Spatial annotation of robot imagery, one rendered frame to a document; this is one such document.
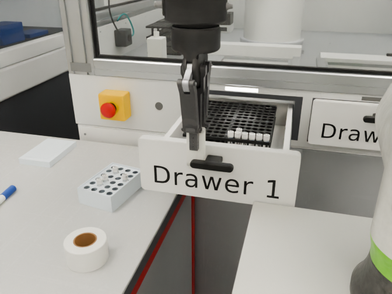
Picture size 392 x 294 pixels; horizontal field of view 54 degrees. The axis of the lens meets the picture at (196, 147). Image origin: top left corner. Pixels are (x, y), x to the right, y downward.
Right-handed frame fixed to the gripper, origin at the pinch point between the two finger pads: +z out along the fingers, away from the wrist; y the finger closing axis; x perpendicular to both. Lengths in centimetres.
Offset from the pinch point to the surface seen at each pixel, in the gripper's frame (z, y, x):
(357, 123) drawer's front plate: 4.9, -31.1, 30.5
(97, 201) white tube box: 15.2, -1.0, -20.9
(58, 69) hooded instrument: 10, -77, -77
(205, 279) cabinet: 63, -33, -5
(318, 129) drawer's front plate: 7.2, -31.1, 22.0
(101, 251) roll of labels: 14.0, 13.7, -12.4
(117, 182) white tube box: 13.5, -6.4, -18.9
